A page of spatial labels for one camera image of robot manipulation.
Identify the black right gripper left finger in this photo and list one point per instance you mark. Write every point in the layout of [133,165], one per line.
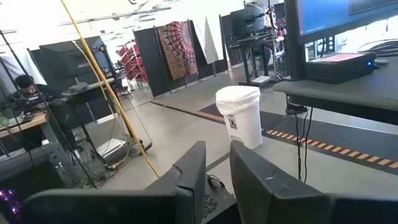
[174,202]

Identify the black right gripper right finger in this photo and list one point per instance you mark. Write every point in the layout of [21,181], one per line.
[280,202]

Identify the black vented computer tower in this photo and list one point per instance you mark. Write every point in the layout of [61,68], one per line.
[217,202]

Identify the white trash bin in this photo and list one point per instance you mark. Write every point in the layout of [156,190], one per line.
[245,124]

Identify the black orange striped floor mat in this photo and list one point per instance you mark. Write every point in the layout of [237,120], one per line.
[342,140]

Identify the gray desk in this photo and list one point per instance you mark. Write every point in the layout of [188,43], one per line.
[342,93]

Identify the black partition panel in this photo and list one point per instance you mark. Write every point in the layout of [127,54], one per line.
[202,71]
[149,62]

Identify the black mini computer box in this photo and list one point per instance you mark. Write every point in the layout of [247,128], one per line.
[339,71]

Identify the stack of red chairs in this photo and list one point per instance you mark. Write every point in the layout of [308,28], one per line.
[132,63]

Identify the black computer purple lights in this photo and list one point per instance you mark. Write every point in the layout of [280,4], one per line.
[31,168]

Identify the red patterned tapestry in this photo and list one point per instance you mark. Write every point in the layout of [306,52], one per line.
[177,49]

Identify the white hanging cloth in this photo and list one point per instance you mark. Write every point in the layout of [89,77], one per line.
[210,43]

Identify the wooden desk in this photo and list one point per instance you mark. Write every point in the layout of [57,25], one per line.
[28,124]

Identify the black monitor on stand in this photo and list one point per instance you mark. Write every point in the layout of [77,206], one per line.
[62,65]

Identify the black monitor on desk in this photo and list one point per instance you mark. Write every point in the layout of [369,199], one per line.
[247,23]

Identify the person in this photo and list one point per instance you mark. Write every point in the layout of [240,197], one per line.
[26,85]

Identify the large monitor blue screen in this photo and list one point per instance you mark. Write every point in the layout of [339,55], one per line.
[342,15]

